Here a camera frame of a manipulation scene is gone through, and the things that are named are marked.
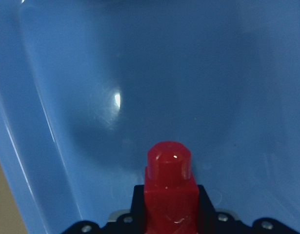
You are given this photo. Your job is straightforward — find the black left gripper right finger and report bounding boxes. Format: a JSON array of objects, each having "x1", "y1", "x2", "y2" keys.
[{"x1": 197, "y1": 185, "x2": 298, "y2": 234}]

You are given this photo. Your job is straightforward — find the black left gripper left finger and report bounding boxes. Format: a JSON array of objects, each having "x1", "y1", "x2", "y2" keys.
[{"x1": 63, "y1": 185, "x2": 145, "y2": 234}]

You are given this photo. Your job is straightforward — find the blue plastic tray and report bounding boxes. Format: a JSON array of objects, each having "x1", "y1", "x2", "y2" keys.
[{"x1": 0, "y1": 0, "x2": 300, "y2": 234}]

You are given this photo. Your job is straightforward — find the red block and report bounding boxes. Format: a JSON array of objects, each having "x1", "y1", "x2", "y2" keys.
[{"x1": 144, "y1": 141, "x2": 199, "y2": 234}]

